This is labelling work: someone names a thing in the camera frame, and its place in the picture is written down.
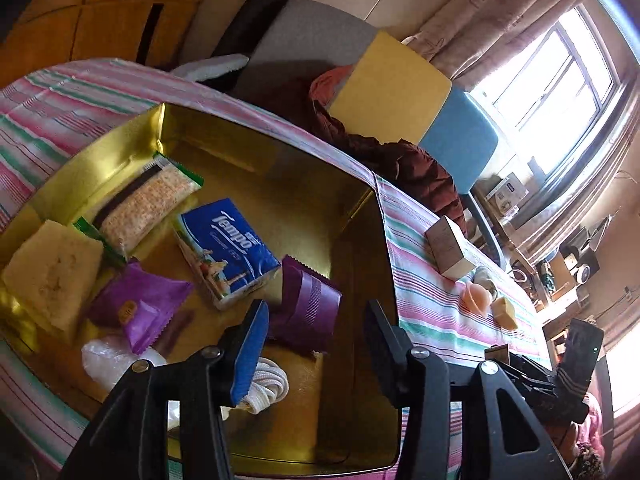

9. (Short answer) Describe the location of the purple snack packet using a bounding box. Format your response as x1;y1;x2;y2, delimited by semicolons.
87;260;195;356
267;254;343;356

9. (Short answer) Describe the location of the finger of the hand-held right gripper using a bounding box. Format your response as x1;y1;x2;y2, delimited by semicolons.
506;352;557;388

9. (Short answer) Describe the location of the pink curtain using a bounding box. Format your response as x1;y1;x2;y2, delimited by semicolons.
405;0;601;91

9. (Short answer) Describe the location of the cereal bar packet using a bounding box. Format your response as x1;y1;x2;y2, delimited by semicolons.
92;152;205;256

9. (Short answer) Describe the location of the striped tablecloth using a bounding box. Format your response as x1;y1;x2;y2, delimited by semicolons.
0;57;556;480

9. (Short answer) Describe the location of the white plastic bag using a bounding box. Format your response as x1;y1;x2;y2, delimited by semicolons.
81;337;168;406

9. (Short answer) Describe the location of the gold tin box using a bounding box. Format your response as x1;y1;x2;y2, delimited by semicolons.
0;102;403;478

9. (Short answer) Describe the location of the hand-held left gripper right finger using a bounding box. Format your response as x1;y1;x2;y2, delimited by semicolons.
362;299;573;480

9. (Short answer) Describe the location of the small yellow block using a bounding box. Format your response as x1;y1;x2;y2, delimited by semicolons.
490;296;520;330

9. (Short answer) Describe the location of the yellow sponge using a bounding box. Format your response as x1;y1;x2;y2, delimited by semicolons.
0;219;106;341

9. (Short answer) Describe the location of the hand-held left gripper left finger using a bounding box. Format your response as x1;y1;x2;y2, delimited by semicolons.
60;299;271;480

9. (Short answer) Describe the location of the small black speaker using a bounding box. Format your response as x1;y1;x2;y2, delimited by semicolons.
560;230;601;286

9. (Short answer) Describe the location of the blue tissue pack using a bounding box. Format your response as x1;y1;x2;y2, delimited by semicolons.
172;197;282;312

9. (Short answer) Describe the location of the person's right forearm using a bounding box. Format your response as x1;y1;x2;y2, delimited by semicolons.
555;392;608;480

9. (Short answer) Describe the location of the small wooden box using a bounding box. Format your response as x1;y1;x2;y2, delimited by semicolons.
425;215;481;281

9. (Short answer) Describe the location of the patchwork upholstered chair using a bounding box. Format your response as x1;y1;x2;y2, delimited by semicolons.
175;0;501;201

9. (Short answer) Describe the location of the pink peach toy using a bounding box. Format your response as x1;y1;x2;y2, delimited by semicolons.
461;282;493;316

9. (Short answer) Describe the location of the dark red jacket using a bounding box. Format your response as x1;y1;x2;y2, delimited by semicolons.
280;67;468;241

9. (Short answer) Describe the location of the white printed box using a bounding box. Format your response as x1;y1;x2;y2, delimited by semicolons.
487;172;528;216

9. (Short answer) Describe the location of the window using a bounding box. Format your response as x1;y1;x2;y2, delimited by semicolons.
465;5;631;186

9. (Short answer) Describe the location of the white rope bundle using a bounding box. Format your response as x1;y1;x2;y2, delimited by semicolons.
240;355;291;416

